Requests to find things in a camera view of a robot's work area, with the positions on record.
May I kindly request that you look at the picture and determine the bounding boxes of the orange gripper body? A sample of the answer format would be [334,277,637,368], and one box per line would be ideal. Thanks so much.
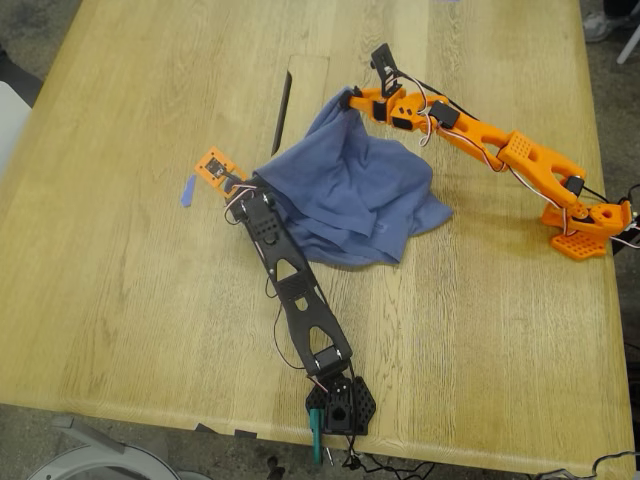
[369,89,437,133]

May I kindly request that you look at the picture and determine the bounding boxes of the black cables at orange base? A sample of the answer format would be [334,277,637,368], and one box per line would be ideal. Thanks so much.
[612,183,640,254]

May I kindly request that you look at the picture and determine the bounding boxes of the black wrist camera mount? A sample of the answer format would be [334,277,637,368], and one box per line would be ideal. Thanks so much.
[369,43,407,100]

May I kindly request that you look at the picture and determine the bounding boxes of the long black camera cable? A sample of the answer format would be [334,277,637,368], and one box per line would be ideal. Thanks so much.
[272,277,436,480]

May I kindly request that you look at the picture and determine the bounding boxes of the grey swivel chair base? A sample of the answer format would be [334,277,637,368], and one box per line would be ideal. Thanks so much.
[27,414,211,480]

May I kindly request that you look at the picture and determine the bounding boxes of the blue tape strip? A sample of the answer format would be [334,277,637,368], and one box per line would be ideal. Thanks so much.
[179,174,198,209]

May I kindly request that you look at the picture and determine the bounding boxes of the blue printed T-shirt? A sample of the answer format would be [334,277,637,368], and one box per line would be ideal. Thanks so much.
[252,85,455,268]

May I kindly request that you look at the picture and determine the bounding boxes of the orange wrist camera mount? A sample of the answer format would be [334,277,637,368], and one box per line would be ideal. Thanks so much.
[194,146,249,195]

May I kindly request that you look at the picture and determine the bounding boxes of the white chair leg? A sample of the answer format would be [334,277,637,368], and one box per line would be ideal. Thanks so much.
[616,28,640,65]

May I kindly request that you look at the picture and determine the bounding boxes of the green table clamp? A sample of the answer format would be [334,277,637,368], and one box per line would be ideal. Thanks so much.
[307,408,327,466]

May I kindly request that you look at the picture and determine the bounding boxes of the black cable below table corner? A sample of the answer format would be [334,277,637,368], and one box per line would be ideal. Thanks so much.
[529,451,640,480]

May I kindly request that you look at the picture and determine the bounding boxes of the grey sneaker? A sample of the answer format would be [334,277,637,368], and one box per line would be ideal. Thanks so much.
[583,9,632,44]

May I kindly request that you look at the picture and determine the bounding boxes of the white chair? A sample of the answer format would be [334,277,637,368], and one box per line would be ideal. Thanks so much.
[0,79,33,179]

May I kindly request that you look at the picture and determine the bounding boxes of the dark trouser leg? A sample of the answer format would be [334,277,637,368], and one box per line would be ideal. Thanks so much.
[602,0,640,17]

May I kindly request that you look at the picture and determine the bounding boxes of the black cable on orange arm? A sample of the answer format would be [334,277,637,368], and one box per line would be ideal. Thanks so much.
[397,69,612,205]

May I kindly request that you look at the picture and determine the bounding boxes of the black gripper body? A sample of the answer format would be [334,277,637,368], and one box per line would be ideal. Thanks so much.
[223,172,277,222]

